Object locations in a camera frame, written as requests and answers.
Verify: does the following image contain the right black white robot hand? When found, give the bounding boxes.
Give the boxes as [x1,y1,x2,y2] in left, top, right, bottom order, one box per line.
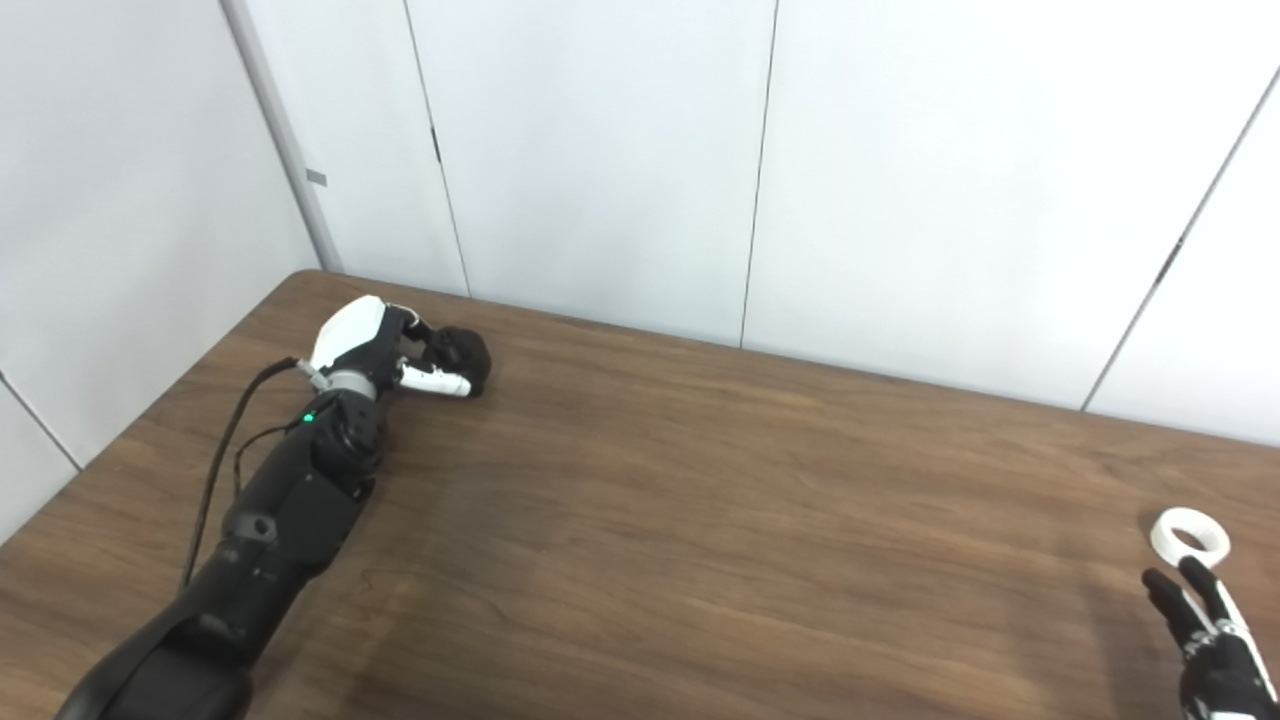
[1142,557,1280,720]

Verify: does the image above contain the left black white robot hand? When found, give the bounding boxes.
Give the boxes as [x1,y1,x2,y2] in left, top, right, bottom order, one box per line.
[308,295,473,399]

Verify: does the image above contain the round black plastic part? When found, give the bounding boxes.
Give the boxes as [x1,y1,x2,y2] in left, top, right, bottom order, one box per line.
[425,326,492,398]

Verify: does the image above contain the white plastic ring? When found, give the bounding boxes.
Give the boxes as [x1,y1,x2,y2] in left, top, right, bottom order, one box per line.
[1150,507,1232,570]

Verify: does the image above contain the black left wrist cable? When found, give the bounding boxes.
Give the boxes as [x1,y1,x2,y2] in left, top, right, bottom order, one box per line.
[180,357,326,591]

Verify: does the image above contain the grey wall post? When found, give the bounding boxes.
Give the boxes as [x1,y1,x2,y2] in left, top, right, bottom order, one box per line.
[220,0,346,273]

